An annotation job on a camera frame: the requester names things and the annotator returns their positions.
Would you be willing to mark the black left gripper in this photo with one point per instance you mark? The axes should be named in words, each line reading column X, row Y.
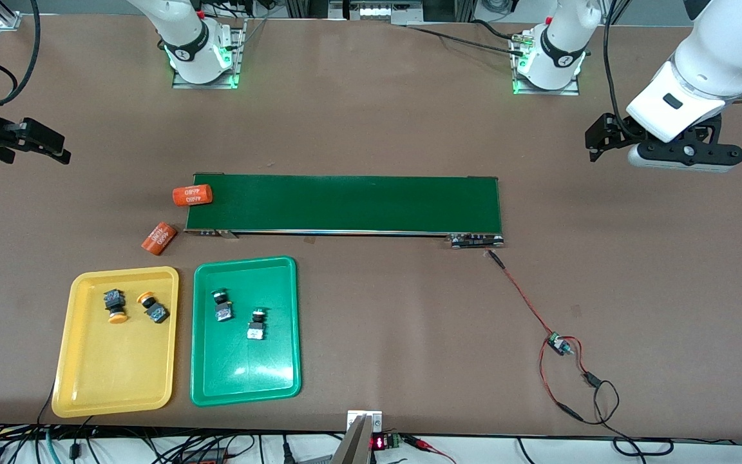
column 605, row 133

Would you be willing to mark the orange cylinder white print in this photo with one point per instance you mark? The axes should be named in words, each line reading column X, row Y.
column 192, row 195
column 160, row 238

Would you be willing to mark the yellow push button switch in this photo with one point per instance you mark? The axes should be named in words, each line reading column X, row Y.
column 155, row 310
column 114, row 304

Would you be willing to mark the green push button switch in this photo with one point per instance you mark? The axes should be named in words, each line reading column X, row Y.
column 222, row 308
column 256, row 328

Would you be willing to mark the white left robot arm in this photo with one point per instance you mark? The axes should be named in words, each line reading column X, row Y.
column 712, row 58

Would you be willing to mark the small speed controller board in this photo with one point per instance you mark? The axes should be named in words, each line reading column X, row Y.
column 558, row 345

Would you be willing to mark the yellow plastic tray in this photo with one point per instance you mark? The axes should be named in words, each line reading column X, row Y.
column 113, row 367

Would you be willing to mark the equipment rack with lights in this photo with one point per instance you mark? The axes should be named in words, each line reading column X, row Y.
column 377, row 11

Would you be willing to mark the green conveyor belt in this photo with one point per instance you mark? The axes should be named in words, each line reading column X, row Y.
column 345, row 203

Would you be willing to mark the brown tape patch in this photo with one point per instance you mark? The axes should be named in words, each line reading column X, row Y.
column 312, row 241

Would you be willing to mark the green plastic tray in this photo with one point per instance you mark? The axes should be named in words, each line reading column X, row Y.
column 248, row 367

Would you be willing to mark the red clip lead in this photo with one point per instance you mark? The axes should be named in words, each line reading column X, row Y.
column 419, row 442

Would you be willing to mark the red digit display module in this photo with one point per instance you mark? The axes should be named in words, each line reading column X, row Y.
column 379, row 443

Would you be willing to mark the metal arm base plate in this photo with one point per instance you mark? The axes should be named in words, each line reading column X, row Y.
column 238, row 64
column 545, row 92

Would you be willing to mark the aluminium frame profile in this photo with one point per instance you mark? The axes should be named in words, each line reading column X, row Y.
column 5, row 16

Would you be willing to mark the grey metal camera bracket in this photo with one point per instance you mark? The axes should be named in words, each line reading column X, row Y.
column 361, row 444

